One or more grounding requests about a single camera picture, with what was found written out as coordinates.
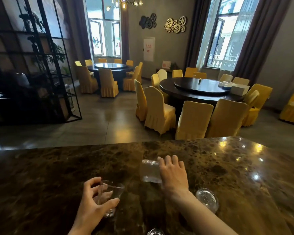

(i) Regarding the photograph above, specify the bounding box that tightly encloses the person's left hand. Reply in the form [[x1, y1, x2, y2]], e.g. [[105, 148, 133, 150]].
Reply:
[[72, 177, 120, 229]]

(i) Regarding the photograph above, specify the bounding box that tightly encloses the person's right hand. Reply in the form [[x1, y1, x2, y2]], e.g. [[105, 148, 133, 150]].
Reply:
[[157, 155, 189, 194]]

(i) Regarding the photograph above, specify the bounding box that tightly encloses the clear stemless drinking glass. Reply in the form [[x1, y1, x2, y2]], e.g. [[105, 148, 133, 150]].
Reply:
[[93, 180, 125, 218]]

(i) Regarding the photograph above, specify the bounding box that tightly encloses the clear tumbler glass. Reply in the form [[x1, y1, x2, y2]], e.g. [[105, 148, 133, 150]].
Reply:
[[139, 158, 163, 183]]

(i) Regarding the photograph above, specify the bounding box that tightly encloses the person's left forearm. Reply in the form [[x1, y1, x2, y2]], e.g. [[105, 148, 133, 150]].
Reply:
[[68, 224, 96, 235]]

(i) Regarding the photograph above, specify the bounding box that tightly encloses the person's right forearm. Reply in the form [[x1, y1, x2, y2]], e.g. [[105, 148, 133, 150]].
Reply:
[[165, 189, 239, 235]]

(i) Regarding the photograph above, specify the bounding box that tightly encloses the group of yellow covered chairs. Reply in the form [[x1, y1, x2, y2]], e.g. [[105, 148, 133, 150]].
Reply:
[[134, 67, 273, 140], [74, 59, 144, 98]]

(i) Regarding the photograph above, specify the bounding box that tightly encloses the dark round dining table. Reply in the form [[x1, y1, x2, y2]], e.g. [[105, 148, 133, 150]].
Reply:
[[87, 62, 134, 90], [159, 77, 247, 114]]

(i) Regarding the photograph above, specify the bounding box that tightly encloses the dark turntable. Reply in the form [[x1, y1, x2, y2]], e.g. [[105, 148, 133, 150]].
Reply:
[[174, 78, 232, 94]]

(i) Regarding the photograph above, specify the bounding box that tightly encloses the white tissue box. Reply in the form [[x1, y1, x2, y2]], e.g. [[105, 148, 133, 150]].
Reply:
[[218, 81, 236, 89], [230, 84, 250, 96]]

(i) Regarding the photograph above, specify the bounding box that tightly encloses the glass turntable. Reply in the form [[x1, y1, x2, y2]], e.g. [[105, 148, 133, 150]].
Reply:
[[94, 63, 128, 70]]

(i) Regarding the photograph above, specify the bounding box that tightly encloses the single yellow chair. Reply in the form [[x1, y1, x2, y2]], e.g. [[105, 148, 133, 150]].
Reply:
[[278, 84, 294, 127]]

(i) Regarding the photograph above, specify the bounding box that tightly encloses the dark brown curtain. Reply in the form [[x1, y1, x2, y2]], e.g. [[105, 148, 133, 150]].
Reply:
[[185, 0, 212, 69], [232, 0, 293, 86], [120, 7, 130, 64], [66, 0, 92, 64]]

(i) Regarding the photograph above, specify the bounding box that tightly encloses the tall window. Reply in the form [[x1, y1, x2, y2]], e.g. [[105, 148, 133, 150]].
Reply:
[[84, 0, 122, 58], [203, 0, 261, 72]]

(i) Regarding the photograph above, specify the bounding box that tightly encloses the green potted plant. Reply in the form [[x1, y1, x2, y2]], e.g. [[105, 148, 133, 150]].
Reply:
[[32, 41, 66, 69], [19, 7, 45, 32]]

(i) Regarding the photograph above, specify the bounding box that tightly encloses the chandelier with bulbs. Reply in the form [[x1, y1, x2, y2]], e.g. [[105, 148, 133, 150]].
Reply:
[[106, 0, 143, 11]]

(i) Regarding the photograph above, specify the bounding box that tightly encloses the white wall cabinet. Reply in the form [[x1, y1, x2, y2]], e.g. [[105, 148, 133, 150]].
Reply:
[[143, 37, 156, 62]]

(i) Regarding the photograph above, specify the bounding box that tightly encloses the black metal frame shelf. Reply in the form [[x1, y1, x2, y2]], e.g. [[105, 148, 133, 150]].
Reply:
[[0, 0, 83, 125]]

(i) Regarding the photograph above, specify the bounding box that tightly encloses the gold gear wall decoration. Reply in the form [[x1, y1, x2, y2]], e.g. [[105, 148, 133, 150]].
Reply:
[[163, 16, 187, 34]]

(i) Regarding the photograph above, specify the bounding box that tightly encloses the black gear wall decoration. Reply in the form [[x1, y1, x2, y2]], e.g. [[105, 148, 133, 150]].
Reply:
[[139, 13, 157, 30]]

